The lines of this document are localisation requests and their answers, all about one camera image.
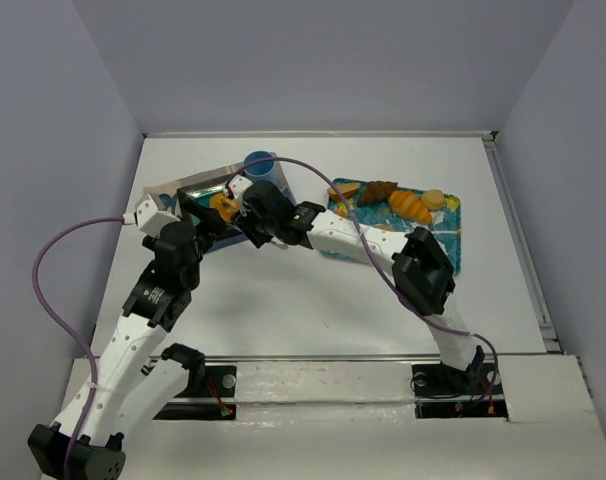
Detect orange glazed donut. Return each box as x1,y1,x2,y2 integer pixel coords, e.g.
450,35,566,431
209,193,239,223

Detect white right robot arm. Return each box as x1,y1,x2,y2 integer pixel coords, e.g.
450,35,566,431
224,175,484,388

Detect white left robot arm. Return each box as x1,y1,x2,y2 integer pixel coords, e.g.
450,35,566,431
28,195,228,479

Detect dark brown bread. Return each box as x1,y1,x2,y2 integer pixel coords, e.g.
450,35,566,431
357,180,398,206

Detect green square plate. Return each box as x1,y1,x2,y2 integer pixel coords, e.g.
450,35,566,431
177,167,246,250

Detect blue plastic cup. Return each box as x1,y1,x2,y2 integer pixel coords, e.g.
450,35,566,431
243,150,278,184

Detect blue cloth mat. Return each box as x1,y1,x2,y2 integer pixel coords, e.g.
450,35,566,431
143,158,299,254

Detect sliced baguette piece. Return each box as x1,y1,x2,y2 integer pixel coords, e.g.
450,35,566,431
327,182,361,202

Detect blue floral tray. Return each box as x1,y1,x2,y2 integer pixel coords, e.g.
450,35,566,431
332,177,462,275

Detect orange croissant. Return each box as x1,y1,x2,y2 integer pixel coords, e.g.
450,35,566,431
387,190,432,225

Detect small round bun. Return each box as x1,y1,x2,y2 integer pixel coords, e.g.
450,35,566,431
421,189,446,212

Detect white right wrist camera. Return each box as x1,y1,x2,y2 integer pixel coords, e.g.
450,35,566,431
224,174,253,201

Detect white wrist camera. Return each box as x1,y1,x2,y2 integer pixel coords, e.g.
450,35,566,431
134,194,180,238
224,174,253,201

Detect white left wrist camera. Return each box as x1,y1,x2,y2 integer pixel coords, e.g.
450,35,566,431
134,194,180,238

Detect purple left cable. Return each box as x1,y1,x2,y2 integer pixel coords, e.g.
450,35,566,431
31,215,134,479

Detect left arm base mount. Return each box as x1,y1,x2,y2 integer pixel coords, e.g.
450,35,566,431
153,343,237,421

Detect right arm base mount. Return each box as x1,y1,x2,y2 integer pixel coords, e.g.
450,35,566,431
409,363,509,420

